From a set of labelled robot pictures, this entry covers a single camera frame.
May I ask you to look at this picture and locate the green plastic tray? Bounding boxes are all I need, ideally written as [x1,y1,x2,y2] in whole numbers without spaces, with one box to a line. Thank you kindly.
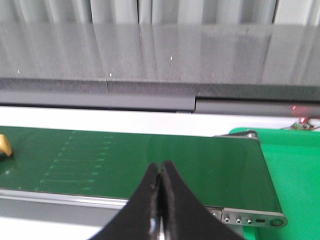
[243,128,320,240]

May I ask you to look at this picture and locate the yellow push button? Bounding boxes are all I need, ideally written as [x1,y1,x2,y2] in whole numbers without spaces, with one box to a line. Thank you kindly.
[0,134,13,159]

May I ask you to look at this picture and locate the steel conveyor end bracket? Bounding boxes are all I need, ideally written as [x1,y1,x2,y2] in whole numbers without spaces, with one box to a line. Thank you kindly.
[205,206,288,228]

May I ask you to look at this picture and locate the grey stone countertop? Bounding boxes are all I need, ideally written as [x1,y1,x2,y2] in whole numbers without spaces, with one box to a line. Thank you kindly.
[0,22,320,102]

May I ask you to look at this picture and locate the green conveyor belt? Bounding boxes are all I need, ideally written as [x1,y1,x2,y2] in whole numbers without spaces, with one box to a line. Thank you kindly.
[0,126,282,213]

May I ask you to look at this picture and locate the small electronics board with wires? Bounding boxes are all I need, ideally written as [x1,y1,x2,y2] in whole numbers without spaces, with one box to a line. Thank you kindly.
[283,116,320,131]

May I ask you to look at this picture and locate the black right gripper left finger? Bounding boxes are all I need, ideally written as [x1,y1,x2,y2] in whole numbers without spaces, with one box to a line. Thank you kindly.
[91,163,160,240]

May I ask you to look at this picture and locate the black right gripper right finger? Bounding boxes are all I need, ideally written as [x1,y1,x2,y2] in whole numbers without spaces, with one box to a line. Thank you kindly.
[159,161,243,240]

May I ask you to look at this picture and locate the aluminium conveyor side rail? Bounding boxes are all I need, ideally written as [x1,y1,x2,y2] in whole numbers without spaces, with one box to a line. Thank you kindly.
[0,189,128,210]

